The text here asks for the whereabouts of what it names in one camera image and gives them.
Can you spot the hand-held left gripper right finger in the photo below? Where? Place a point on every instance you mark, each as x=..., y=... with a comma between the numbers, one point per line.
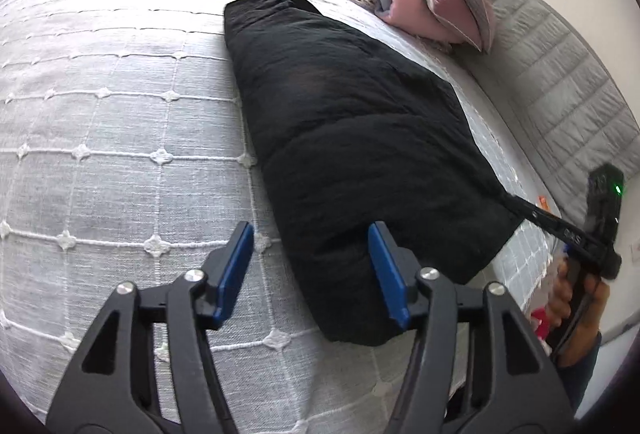
x=387, y=274

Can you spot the person's right forearm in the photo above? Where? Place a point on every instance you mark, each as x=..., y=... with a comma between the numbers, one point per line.
x=585, y=374

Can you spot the grey quilted headboard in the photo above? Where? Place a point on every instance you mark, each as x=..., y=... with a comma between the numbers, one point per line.
x=560, y=79

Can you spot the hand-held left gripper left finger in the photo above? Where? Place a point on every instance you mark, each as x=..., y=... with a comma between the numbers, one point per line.
x=235, y=264

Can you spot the person's right hand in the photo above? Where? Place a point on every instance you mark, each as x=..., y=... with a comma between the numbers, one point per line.
x=587, y=319

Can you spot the red object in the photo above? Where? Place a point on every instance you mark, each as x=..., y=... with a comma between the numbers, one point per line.
x=541, y=321

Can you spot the black padded coat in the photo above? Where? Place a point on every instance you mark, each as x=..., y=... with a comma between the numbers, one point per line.
x=350, y=139

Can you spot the white grid bedspread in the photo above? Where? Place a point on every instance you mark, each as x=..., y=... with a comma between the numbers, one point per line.
x=125, y=114

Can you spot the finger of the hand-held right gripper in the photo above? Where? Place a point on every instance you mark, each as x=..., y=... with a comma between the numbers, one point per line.
x=555, y=226

